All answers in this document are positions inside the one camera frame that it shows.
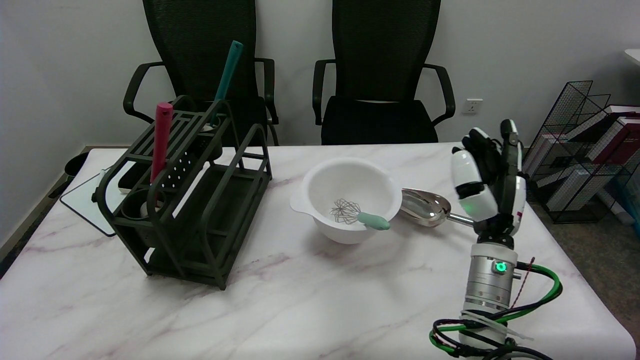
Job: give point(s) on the white wall socket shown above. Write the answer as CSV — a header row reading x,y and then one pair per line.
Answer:
x,y
472,106

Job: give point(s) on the stainless steel scoop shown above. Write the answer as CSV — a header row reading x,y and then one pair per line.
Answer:
x,y
425,205

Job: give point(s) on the white paperback book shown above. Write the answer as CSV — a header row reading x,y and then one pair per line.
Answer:
x,y
575,185

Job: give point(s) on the maroon hardcover book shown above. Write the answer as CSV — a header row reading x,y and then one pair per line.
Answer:
x,y
625,140

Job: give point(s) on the black waste bin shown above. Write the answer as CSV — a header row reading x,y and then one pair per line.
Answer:
x,y
76,164

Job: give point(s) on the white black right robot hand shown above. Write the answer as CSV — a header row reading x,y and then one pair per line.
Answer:
x,y
495,200

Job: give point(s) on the white mixing bowl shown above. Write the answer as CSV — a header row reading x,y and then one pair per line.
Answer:
x,y
325,182

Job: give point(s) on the black mesh office chair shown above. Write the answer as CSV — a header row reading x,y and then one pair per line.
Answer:
x,y
385,50
200,40

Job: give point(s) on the dark green utensil rack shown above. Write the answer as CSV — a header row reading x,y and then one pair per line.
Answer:
x,y
220,210

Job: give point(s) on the white board with black edge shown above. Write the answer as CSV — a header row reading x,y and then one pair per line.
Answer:
x,y
85,200

